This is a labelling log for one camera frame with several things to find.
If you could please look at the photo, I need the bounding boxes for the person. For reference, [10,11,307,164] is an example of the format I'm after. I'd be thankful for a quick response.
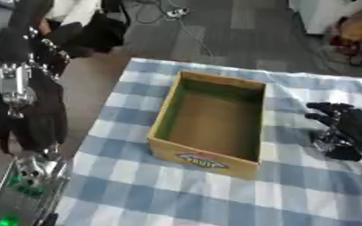
[35,0,132,58]

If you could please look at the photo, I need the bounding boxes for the dark cable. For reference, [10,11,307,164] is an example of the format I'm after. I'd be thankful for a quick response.
[134,0,215,57]

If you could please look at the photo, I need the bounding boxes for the white power strip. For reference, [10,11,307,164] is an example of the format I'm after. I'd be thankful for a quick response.
[163,7,192,20]

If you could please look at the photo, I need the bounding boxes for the tan cardboard box green inside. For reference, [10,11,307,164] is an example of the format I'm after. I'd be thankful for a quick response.
[145,70,269,181]

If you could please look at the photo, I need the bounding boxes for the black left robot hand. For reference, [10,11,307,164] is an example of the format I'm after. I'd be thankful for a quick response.
[0,0,73,162]

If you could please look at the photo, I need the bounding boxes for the white cabinet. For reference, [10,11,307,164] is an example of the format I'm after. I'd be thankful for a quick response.
[287,0,362,35]

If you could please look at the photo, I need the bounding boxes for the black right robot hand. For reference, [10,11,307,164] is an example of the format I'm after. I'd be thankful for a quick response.
[303,102,362,162]

